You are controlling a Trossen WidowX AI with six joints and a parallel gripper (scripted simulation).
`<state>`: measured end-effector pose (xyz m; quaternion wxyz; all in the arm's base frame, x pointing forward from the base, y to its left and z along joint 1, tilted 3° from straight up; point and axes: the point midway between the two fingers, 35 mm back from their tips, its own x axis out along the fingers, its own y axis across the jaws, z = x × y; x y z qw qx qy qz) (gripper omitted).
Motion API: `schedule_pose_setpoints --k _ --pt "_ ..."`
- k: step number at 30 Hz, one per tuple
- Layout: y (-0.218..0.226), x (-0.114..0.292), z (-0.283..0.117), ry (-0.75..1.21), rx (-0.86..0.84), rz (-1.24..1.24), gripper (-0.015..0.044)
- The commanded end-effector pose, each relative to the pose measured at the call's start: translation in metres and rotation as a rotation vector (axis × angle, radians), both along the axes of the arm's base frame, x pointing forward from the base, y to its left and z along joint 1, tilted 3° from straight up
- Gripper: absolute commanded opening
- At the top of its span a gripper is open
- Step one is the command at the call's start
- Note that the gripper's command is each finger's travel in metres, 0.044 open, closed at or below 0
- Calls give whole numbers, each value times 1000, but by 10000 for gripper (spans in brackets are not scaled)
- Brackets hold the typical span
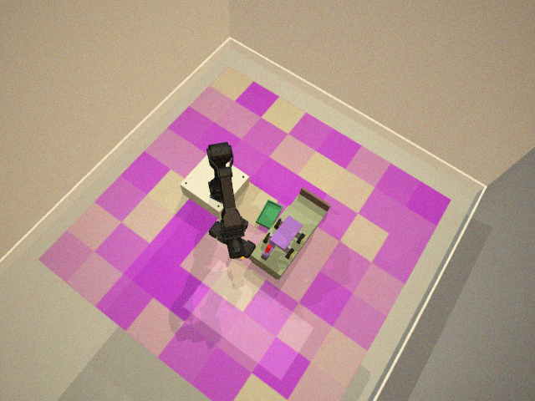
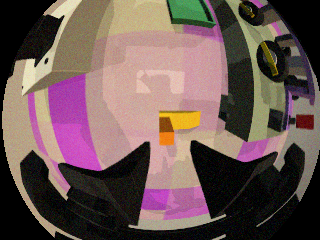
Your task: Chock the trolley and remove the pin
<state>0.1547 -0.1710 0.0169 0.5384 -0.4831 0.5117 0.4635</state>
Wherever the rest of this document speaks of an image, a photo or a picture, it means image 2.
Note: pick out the red-headed pin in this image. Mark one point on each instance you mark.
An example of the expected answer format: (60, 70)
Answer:
(302, 121)

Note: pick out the yellow chock with orange handle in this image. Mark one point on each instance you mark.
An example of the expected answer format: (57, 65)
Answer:
(171, 120)

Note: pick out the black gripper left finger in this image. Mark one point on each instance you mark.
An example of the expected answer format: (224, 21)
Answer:
(123, 183)

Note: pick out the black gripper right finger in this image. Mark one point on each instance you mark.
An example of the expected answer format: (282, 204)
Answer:
(223, 178)

